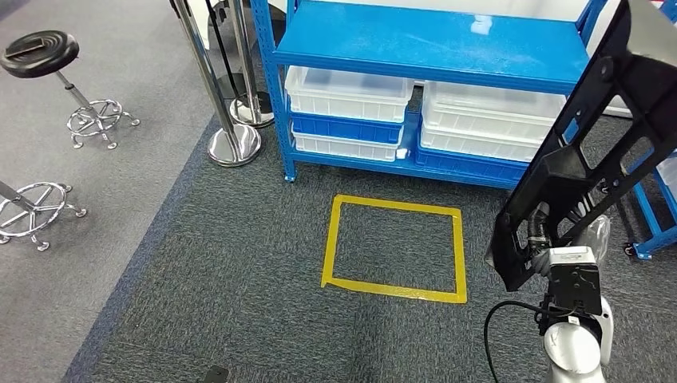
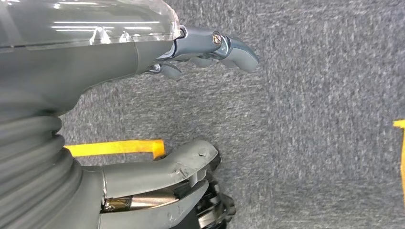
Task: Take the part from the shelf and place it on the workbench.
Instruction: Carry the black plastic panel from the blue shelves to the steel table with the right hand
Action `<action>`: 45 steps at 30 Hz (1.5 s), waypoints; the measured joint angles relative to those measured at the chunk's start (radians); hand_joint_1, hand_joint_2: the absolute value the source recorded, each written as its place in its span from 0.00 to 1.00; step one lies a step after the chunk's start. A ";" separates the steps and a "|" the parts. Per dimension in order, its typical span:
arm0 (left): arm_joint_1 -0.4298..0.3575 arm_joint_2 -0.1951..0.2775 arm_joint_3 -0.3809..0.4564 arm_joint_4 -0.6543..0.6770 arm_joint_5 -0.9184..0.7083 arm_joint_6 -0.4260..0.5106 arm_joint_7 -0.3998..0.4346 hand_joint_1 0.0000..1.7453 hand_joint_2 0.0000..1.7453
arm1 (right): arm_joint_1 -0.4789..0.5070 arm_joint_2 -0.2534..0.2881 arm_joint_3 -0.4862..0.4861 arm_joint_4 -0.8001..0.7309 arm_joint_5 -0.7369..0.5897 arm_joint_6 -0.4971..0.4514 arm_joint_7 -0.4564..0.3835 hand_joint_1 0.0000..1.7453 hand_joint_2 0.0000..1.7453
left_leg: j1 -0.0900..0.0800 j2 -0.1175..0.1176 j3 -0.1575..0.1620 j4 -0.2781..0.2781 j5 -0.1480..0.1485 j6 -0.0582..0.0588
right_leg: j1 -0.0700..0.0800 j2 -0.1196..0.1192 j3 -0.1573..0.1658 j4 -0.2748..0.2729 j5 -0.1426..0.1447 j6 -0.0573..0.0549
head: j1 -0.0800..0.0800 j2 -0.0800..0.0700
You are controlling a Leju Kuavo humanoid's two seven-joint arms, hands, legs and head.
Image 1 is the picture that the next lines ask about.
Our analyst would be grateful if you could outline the blue metal shelf rack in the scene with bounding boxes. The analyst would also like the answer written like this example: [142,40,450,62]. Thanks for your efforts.
[249,0,609,192]

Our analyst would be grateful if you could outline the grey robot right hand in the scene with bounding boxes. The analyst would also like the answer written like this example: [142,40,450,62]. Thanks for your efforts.
[527,201,613,256]

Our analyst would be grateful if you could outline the chrome stanchion post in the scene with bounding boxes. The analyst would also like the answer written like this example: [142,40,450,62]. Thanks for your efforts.
[227,0,275,129]
[168,0,263,168]

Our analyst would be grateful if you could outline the black metal frame part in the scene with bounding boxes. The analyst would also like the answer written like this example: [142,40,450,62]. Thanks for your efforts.
[485,0,677,294]

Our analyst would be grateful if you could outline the blue plastic bin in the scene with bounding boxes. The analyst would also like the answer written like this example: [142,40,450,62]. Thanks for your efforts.
[414,147,530,184]
[289,111,405,146]

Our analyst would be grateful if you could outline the black pole stand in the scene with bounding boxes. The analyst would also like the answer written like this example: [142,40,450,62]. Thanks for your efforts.
[204,0,250,104]

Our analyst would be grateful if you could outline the yellow floor tape square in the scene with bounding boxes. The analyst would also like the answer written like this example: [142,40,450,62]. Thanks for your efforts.
[320,194,469,306]

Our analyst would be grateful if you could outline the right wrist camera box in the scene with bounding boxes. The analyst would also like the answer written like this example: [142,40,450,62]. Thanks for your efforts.
[532,245,604,321]

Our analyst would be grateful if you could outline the black stool chrome base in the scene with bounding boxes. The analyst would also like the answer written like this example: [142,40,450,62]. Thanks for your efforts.
[0,178,89,253]
[0,30,142,151]

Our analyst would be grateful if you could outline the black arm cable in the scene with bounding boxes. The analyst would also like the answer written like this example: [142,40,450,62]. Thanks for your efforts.
[482,299,548,383]

